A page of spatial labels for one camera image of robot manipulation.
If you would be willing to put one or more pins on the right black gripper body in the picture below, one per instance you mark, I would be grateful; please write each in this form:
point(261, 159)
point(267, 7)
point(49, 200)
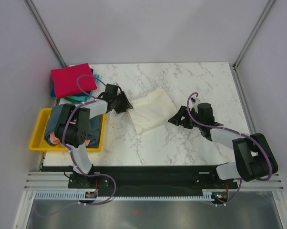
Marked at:
point(188, 123)

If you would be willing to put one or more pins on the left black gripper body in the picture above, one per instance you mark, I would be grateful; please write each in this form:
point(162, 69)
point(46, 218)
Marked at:
point(121, 103)

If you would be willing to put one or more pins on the cream white t shirt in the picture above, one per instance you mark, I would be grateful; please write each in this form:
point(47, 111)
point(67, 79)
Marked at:
point(151, 110)

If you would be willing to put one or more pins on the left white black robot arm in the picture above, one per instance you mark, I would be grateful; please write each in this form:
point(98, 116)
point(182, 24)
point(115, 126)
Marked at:
point(72, 130)

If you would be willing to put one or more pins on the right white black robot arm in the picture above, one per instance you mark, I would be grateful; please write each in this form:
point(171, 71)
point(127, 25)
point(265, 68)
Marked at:
point(254, 160)

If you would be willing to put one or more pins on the grey blue t shirt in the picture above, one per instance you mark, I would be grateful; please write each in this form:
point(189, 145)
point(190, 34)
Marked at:
point(94, 130)

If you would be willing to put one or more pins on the folded turquoise t shirt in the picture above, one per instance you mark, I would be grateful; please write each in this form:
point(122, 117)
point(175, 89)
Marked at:
point(85, 98)

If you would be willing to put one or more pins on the folded green t shirt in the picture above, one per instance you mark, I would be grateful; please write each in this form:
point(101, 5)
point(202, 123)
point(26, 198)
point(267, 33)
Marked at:
point(70, 100)

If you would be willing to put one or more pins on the folded magenta t shirt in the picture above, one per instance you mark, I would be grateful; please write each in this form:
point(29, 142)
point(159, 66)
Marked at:
point(65, 80)

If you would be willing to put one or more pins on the folded navy blue t shirt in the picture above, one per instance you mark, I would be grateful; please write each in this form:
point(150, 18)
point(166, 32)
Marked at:
point(52, 93)

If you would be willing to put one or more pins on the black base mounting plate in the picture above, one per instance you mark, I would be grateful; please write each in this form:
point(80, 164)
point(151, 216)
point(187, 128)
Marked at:
point(158, 179)

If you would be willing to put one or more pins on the pink t shirt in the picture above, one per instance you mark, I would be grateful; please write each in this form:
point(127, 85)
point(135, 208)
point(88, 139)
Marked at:
point(49, 135)

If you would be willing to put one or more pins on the yellow plastic tray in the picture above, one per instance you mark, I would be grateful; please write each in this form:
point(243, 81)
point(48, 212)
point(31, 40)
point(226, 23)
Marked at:
point(38, 142)

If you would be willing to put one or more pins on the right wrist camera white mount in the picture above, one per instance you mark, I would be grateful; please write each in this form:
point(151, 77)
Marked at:
point(195, 102)

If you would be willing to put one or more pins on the white slotted cable duct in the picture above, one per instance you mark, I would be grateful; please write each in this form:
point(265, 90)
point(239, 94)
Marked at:
point(82, 195)

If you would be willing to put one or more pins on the right aluminium frame post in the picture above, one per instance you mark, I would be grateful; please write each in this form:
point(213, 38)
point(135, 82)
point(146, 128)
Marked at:
point(256, 28)

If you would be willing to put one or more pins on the aluminium frame post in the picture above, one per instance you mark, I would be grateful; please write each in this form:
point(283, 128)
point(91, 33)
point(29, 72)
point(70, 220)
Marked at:
point(43, 28)
point(256, 28)

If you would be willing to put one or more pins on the aluminium extrusion rail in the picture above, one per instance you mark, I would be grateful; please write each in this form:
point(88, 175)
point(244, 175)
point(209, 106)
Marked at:
point(58, 181)

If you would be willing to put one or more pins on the left aluminium frame post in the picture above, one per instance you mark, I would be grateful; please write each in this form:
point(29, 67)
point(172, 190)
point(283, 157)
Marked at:
point(43, 28)

